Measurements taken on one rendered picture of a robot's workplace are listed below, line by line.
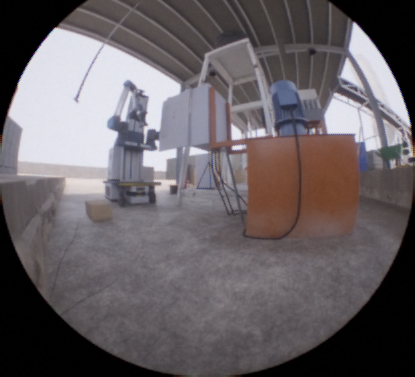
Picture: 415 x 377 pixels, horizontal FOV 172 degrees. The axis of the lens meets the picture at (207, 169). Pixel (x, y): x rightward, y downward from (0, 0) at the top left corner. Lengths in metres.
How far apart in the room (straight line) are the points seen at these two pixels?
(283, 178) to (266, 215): 0.24
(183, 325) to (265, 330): 0.20
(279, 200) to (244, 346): 0.72
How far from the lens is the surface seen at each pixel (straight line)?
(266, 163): 0.83
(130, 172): 2.16
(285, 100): 0.91
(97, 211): 1.30
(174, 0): 5.02
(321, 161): 0.88
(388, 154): 4.12
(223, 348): 0.39
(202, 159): 4.51
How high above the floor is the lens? 0.37
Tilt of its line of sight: 4 degrees up
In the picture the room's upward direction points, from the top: straight up
